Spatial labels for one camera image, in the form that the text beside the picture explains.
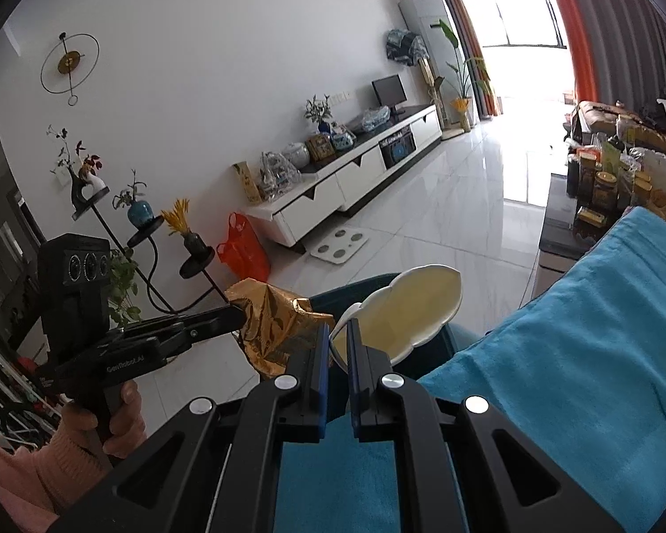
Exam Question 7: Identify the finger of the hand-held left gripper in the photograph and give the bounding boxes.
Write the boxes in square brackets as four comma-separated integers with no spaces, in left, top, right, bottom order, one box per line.
[161,324,246,365]
[125,302,248,341]

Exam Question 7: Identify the balcony window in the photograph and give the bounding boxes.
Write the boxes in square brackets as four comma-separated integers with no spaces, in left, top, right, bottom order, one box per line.
[460,0,570,52]

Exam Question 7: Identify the blue white porcelain pot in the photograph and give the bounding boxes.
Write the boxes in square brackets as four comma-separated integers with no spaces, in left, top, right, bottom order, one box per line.
[329,121,357,151]

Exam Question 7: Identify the white leaf-shaped plate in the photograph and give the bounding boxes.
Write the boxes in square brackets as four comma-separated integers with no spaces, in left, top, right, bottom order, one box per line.
[330,263,463,370]

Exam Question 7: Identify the green trailing plant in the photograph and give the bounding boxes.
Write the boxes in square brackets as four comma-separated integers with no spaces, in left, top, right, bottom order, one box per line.
[107,247,143,328]

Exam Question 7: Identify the grey orange striped curtain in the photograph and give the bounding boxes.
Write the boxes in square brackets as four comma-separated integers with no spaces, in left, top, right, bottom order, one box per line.
[411,0,496,119]

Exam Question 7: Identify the black monitor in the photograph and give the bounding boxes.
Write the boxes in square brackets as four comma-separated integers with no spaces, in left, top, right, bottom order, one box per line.
[371,74,408,115]

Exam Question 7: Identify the group of jars and packets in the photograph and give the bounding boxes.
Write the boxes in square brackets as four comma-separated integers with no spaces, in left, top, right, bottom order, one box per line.
[565,115,666,234]

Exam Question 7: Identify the gold foil bag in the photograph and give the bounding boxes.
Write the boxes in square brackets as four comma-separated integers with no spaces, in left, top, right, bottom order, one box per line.
[225,276,335,381]

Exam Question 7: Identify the white TV cabinet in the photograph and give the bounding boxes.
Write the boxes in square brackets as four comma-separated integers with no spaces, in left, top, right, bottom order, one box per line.
[243,103,444,248]

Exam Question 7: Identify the white bathroom scale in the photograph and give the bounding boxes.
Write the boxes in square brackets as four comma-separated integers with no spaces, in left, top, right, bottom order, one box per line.
[309,227,370,266]

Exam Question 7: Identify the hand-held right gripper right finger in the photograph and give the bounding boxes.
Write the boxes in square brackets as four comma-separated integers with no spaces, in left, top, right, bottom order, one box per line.
[347,319,625,533]

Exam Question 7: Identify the clear plastic bag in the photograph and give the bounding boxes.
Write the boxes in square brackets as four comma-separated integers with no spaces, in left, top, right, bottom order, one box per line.
[259,151,304,201]

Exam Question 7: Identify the person's left forearm pink sleeve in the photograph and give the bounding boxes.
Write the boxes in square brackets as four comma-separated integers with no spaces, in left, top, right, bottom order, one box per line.
[0,427,115,517]

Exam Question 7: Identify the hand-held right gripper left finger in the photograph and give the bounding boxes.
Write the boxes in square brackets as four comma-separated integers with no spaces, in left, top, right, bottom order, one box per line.
[50,323,330,533]

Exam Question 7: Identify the tall gold floor ornament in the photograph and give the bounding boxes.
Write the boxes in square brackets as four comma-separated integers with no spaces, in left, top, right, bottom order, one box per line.
[418,58,448,124]

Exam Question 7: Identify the bonsai in blue pot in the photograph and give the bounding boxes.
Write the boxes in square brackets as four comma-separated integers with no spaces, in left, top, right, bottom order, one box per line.
[303,94,334,137]

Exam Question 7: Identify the dark vase yellow flowers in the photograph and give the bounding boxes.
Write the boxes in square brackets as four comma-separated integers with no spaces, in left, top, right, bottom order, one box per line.
[161,197,206,257]

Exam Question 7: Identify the kraft paper pouch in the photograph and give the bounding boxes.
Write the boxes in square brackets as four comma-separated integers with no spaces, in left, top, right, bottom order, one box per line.
[640,152,666,223]

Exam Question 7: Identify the white ceramic jar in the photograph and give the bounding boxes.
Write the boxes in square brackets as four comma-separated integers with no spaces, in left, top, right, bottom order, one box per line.
[281,143,311,171]

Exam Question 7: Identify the blue patterned cloth bundle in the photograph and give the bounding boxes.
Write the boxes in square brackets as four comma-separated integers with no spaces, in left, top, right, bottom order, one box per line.
[385,28,426,68]

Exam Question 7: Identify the person's left hand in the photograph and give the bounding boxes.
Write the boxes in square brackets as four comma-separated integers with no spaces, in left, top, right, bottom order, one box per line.
[60,380,148,461]

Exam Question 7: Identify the plastic wrapped tray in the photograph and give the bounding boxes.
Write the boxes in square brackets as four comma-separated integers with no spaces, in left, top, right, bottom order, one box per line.
[354,106,391,133]

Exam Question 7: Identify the white vase red flowers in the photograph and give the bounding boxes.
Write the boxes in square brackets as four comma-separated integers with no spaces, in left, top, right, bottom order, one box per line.
[47,124,110,202]

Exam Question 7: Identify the orange plastic bag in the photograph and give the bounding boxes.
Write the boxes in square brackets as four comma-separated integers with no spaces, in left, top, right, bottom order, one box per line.
[216,212,272,284]

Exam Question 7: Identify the metal drying rack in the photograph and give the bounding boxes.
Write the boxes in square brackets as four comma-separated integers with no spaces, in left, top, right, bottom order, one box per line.
[0,338,63,446]

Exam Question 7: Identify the blue towel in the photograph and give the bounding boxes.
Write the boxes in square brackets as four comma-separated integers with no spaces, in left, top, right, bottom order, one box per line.
[272,205,666,533]

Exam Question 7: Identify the dark glass coffee table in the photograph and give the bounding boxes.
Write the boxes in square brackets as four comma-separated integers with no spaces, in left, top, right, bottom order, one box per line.
[537,171,636,307]

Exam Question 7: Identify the brown sofa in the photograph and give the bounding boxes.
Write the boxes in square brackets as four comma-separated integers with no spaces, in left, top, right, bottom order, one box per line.
[576,99,666,157]

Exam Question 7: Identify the blue vase with plant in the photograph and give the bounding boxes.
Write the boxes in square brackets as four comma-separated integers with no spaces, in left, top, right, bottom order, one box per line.
[112,169,157,228]

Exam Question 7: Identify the black appliance with blue display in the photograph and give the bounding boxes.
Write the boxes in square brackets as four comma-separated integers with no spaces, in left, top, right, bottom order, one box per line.
[378,130,417,168]

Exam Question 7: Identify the round wire wall clock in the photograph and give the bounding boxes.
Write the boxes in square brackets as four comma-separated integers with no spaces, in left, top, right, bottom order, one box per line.
[40,32,100,106]

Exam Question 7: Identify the tall leafy plant yellow pot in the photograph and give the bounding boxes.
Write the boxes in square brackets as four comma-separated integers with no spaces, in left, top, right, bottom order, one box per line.
[437,18,488,133]

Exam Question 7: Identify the white standing air conditioner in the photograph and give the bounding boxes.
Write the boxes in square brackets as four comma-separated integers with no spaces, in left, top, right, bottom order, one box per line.
[398,0,468,119]

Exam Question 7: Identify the black tiered plant stand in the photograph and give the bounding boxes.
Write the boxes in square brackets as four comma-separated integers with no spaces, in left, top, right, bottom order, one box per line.
[69,186,239,317]

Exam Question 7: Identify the yellow carton box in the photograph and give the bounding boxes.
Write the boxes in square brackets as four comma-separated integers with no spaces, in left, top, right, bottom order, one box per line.
[232,161,263,204]

